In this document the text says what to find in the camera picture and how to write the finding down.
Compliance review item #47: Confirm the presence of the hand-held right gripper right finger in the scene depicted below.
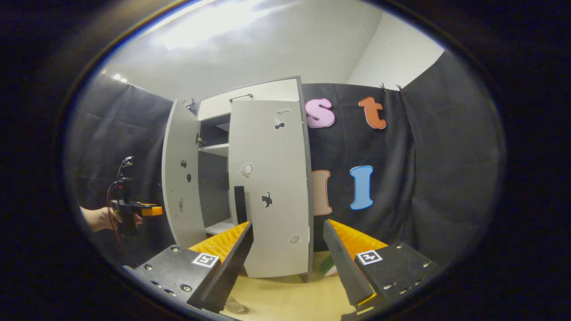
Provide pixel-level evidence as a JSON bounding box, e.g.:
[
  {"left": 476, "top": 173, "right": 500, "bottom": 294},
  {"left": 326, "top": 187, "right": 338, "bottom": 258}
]
[{"left": 323, "top": 218, "right": 441, "bottom": 307}]

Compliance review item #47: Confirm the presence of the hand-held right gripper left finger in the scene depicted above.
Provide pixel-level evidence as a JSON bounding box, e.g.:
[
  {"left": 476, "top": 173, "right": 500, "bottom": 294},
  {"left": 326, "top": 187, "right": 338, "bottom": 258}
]
[{"left": 123, "top": 221, "right": 254, "bottom": 313}]

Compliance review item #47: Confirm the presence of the grey cabinet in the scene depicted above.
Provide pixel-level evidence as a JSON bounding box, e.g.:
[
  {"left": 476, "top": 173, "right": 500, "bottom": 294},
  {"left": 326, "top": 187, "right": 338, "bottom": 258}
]
[{"left": 196, "top": 76, "right": 315, "bottom": 282}]

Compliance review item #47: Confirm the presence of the grey cabinet door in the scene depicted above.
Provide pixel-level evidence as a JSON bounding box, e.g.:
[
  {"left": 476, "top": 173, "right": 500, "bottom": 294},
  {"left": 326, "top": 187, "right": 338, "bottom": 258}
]
[
  {"left": 228, "top": 99, "right": 310, "bottom": 279},
  {"left": 161, "top": 99, "right": 208, "bottom": 249}
]

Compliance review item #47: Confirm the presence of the grey cabinet drawer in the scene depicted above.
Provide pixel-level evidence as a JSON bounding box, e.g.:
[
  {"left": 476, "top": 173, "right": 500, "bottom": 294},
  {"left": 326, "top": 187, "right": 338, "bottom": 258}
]
[{"left": 198, "top": 78, "right": 300, "bottom": 121}]

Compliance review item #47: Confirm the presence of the watermelon slice toy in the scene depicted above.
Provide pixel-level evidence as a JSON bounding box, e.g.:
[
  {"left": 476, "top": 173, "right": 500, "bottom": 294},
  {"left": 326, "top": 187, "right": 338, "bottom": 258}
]
[{"left": 319, "top": 254, "right": 337, "bottom": 277}]

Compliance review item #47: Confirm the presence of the red cable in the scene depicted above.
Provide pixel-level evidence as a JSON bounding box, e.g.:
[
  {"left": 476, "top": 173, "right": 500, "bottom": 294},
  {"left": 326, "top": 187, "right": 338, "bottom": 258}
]
[{"left": 106, "top": 181, "right": 123, "bottom": 243}]

